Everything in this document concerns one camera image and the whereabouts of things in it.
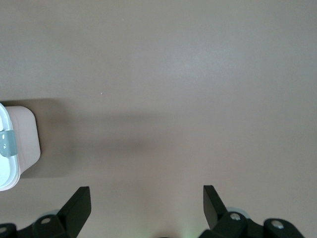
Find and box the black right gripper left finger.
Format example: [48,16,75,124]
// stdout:
[0,186,92,238]

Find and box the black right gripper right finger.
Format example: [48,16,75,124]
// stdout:
[198,185,307,238]

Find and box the pale pink plastic box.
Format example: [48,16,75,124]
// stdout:
[0,106,42,191]

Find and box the brown table cover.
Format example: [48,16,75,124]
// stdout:
[0,0,317,238]

